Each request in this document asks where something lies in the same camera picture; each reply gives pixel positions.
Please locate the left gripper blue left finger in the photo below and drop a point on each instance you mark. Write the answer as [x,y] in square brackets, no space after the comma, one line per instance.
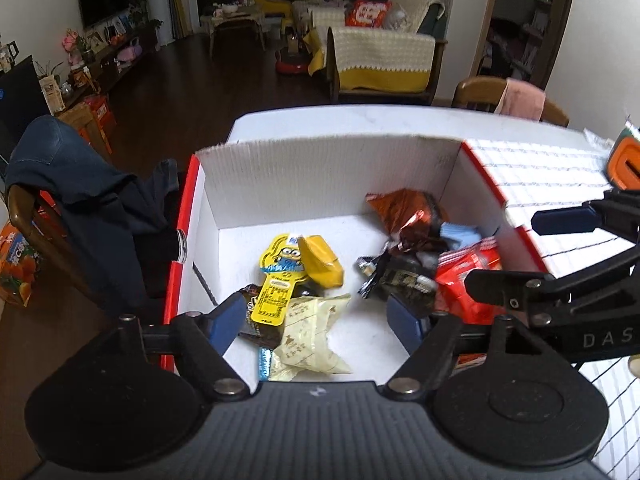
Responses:
[198,342]

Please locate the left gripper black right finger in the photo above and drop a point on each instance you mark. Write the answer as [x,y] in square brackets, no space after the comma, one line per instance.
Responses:
[430,341]

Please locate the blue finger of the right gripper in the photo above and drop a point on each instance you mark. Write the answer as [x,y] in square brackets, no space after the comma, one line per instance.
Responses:
[505,289]
[617,212]

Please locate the white blue snack packet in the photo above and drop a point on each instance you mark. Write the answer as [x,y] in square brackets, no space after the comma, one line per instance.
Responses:
[264,364]

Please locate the black gold snack packet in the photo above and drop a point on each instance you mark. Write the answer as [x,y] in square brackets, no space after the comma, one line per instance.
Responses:
[409,277]

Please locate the beige paper snack packet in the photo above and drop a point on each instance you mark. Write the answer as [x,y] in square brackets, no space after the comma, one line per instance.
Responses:
[304,345]

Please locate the orange green tissue box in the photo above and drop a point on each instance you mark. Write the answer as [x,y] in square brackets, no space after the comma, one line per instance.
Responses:
[623,166]

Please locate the white grid tablecloth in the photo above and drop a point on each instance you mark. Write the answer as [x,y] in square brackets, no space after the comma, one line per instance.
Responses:
[535,177]

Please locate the light blue snack packet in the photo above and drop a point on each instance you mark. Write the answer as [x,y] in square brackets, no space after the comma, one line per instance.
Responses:
[457,236]

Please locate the yellow minion snack packet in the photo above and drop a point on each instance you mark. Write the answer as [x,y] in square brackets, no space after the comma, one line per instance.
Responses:
[283,270]

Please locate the dark red foil snack bag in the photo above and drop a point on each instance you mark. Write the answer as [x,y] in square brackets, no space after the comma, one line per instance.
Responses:
[412,218]

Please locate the dark blue jacket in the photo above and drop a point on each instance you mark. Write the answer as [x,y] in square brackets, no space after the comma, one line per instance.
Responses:
[95,204]

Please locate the pink towel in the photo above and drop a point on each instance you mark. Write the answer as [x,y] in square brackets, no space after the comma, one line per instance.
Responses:
[520,99]

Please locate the wooden chair with dark jacket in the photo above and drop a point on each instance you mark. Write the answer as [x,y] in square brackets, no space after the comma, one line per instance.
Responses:
[45,239]

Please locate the red white cardboard box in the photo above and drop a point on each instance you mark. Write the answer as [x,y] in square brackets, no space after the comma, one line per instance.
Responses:
[240,196]

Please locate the wooden chair with pink towel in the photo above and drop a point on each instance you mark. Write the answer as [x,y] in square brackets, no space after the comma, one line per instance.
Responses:
[482,93]

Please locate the orange fruit carton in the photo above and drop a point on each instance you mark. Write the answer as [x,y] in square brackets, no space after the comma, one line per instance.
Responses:
[19,265]

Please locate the sofa with cream cover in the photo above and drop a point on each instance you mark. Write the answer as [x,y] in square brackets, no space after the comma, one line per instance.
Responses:
[400,60]

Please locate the red printed cushion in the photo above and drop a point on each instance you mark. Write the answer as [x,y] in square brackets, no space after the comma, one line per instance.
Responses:
[367,14]

